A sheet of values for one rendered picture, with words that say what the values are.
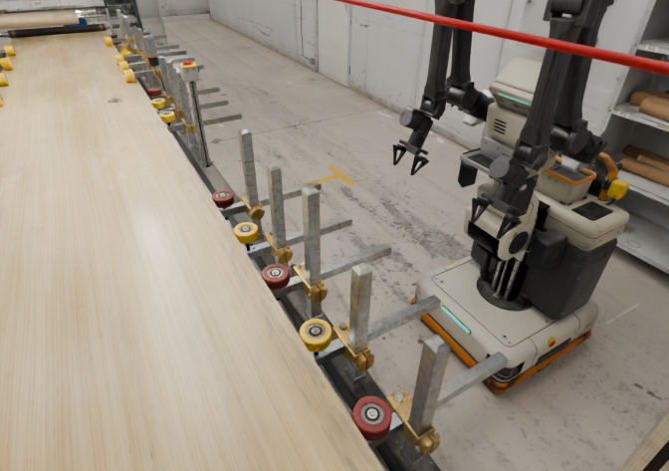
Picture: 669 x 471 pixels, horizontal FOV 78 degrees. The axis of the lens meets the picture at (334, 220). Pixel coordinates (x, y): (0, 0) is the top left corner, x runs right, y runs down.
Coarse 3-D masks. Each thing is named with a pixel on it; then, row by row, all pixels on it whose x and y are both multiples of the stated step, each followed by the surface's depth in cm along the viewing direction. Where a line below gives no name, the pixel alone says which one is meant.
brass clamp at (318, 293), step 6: (294, 270) 130; (300, 270) 129; (294, 276) 132; (300, 276) 127; (306, 282) 124; (306, 288) 125; (312, 288) 123; (318, 288) 122; (324, 288) 123; (306, 294) 127; (312, 294) 122; (318, 294) 122; (324, 294) 124; (318, 300) 124
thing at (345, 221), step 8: (344, 216) 161; (320, 224) 157; (328, 224) 157; (336, 224) 157; (344, 224) 159; (296, 232) 153; (328, 232) 157; (288, 240) 149; (296, 240) 151; (256, 248) 145; (264, 248) 145; (256, 256) 145
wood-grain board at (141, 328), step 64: (64, 64) 316; (0, 128) 210; (64, 128) 211; (128, 128) 211; (0, 192) 158; (64, 192) 159; (128, 192) 159; (192, 192) 159; (0, 256) 127; (64, 256) 127; (128, 256) 127; (192, 256) 128; (0, 320) 106; (64, 320) 106; (128, 320) 106; (192, 320) 106; (256, 320) 106; (0, 384) 91; (64, 384) 91; (128, 384) 91; (192, 384) 91; (256, 384) 91; (320, 384) 91; (0, 448) 79; (64, 448) 80; (128, 448) 80; (192, 448) 80; (256, 448) 80; (320, 448) 80
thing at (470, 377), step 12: (492, 360) 105; (504, 360) 105; (468, 372) 102; (480, 372) 102; (492, 372) 105; (444, 384) 100; (456, 384) 100; (468, 384) 100; (444, 396) 97; (396, 420) 92; (396, 432) 93; (372, 444) 89
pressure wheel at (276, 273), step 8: (272, 264) 124; (280, 264) 124; (264, 272) 121; (272, 272) 121; (280, 272) 121; (288, 272) 121; (264, 280) 119; (272, 280) 118; (280, 280) 118; (288, 280) 121; (272, 288) 119; (280, 288) 120
